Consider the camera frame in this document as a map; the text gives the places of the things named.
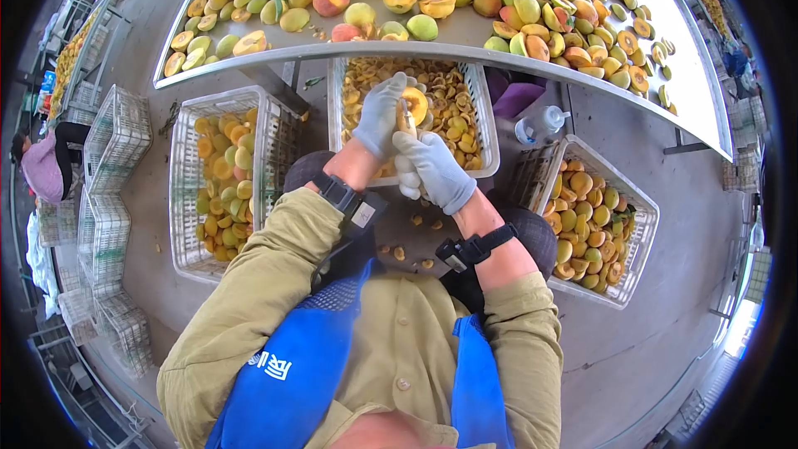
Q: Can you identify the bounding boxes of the person's body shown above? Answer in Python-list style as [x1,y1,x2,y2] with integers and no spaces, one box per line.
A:
[156,187,565,449]

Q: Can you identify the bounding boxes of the person's left fingers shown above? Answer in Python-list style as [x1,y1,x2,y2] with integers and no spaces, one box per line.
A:
[373,72,420,114]

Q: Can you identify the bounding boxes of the stack of empty white crates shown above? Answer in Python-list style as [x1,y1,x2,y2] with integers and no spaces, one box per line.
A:
[57,84,155,381]

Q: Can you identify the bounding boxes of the white crate of pitted halves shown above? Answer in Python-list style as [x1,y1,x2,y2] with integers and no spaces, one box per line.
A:
[327,57,501,188]

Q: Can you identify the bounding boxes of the long metal sorting table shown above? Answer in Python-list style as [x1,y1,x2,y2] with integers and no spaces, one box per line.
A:
[153,0,735,163]

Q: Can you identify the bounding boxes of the peach half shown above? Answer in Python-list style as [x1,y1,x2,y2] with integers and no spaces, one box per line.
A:
[395,86,430,136]

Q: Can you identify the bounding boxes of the white crate of mixed halves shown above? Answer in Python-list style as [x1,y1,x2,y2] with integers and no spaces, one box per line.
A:
[511,135,661,311]

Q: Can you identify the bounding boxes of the person's left hand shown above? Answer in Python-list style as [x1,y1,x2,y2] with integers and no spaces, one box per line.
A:
[352,72,420,160]

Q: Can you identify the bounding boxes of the person's right hand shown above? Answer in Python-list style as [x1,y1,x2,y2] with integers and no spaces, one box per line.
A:
[392,130,478,217]

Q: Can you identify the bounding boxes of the black wrist band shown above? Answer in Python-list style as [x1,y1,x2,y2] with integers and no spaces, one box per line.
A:
[434,222,519,273]
[312,171,389,239]

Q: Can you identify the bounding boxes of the white crate of unpitted halves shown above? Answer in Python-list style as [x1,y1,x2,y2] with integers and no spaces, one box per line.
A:
[169,85,308,285]

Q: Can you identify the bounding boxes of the clear plastic water bottle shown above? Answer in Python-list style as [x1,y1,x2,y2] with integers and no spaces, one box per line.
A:
[514,105,572,146]

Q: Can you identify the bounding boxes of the purple stool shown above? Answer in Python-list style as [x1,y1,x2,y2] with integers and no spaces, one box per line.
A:
[485,67,551,119]

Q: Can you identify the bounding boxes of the person's right fingers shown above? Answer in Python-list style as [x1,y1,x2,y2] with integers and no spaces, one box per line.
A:
[392,130,437,201]

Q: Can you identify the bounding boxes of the distant table with peaches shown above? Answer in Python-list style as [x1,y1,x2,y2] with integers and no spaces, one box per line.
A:
[676,0,735,41]
[45,0,119,124]

